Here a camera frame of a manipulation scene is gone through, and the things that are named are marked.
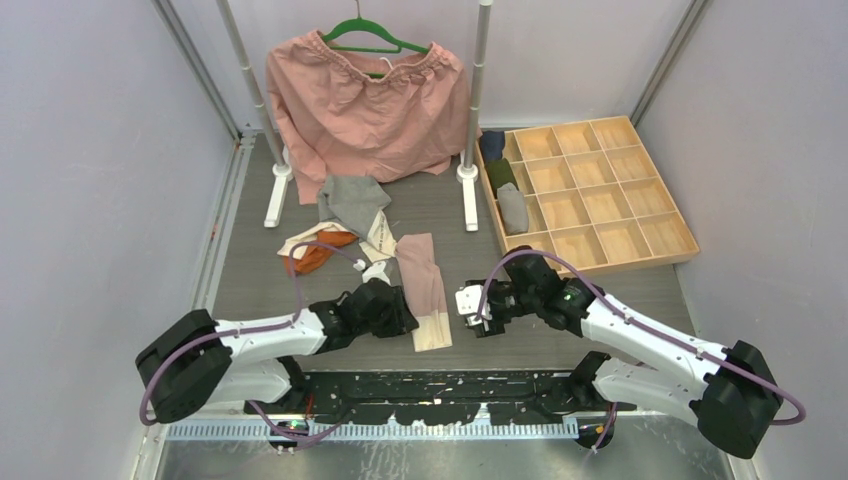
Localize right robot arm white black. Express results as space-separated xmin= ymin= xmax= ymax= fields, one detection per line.
xmin=455 ymin=246 xmax=789 ymax=459

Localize grey underwear cream waistband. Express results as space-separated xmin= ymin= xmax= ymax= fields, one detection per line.
xmin=316 ymin=175 xmax=397 ymax=262
xmin=497 ymin=182 xmax=529 ymax=235

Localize pink shorts on hanger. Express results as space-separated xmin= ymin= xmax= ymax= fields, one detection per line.
xmin=266 ymin=30 xmax=470 ymax=205

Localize pink underwear cream waistband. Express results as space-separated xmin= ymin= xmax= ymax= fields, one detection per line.
xmin=395 ymin=233 xmax=453 ymax=353

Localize dark green rolled garment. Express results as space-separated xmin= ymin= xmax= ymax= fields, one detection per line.
xmin=484 ymin=157 xmax=518 ymax=195

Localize orange underwear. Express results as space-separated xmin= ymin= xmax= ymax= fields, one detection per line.
xmin=277 ymin=221 xmax=358 ymax=275

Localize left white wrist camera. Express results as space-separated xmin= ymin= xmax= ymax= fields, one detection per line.
xmin=353 ymin=259 xmax=391 ymax=285

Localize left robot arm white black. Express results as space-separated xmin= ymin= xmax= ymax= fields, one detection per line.
xmin=135 ymin=279 xmax=419 ymax=425

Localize dark blue rolled garment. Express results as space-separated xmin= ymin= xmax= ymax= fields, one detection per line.
xmin=479 ymin=130 xmax=506 ymax=163

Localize green clothes hanger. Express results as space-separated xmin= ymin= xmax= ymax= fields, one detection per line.
xmin=322 ymin=0 xmax=433 ymax=79

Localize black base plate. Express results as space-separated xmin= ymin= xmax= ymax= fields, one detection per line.
xmin=260 ymin=370 xmax=609 ymax=426

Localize wooden compartment tray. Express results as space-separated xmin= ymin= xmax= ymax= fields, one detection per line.
xmin=475 ymin=116 xmax=700 ymax=274

